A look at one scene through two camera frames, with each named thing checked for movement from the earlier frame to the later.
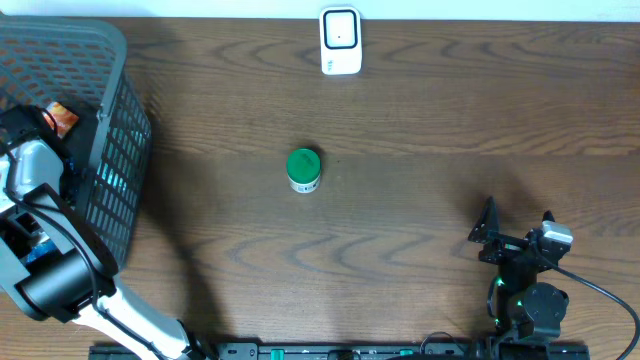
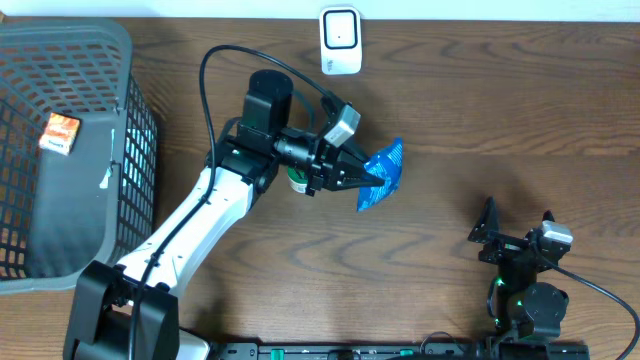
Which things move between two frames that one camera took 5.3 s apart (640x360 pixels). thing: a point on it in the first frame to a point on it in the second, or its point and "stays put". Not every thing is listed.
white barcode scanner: (341, 40) stays put
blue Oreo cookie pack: (40, 250) to (386, 165)
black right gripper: (488, 229) stays put
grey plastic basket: (82, 66) stays put
